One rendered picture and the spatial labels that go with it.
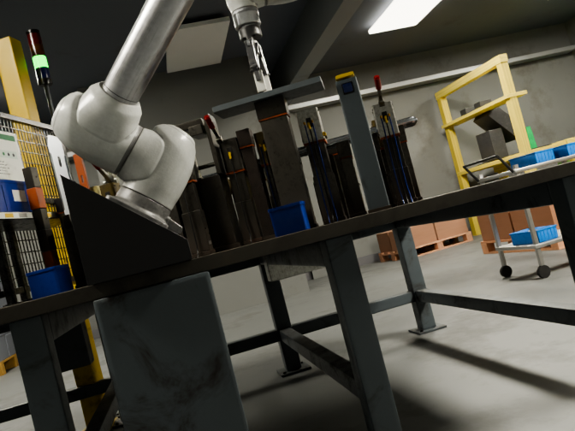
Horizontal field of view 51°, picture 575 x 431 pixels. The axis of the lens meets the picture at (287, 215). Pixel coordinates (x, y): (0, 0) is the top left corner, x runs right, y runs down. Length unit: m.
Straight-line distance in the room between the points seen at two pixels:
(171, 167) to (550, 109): 8.89
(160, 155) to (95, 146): 0.17
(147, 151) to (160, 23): 0.34
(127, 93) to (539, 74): 9.00
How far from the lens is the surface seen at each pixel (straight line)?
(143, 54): 1.61
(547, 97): 10.23
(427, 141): 9.11
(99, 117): 1.64
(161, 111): 6.97
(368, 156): 1.95
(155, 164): 1.67
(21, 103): 3.28
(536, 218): 5.66
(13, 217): 2.38
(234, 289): 6.80
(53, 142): 2.68
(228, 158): 2.13
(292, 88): 1.96
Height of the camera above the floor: 0.70
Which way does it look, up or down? 2 degrees up
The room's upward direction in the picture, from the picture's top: 14 degrees counter-clockwise
